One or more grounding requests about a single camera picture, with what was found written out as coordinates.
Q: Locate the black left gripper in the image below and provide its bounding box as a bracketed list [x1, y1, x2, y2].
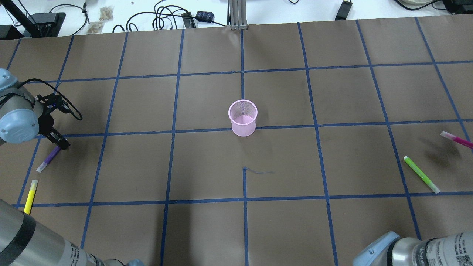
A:
[35, 94, 71, 150]

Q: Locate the purple marker pen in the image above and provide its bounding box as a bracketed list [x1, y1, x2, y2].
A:
[37, 146, 61, 173]

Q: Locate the pink marker pen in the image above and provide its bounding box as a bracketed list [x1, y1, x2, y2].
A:
[440, 131, 473, 149]

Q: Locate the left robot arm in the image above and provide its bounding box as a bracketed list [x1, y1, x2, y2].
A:
[0, 68, 123, 266]

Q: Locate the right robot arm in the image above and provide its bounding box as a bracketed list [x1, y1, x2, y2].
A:
[353, 231, 473, 266]

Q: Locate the pink mesh cup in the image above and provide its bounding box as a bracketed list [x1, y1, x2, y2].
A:
[228, 99, 258, 137]

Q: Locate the yellow marker pen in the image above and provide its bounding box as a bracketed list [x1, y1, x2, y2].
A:
[23, 180, 38, 215]

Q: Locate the black power adapter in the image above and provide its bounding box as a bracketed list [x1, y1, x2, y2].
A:
[28, 12, 66, 37]

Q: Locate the green marker pen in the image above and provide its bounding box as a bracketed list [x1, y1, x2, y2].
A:
[403, 156, 441, 194]

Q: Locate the black cables bundle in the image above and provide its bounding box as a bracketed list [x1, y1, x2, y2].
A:
[112, 0, 226, 34]

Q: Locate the aluminium frame post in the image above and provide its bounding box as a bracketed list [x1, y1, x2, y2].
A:
[228, 0, 247, 30]

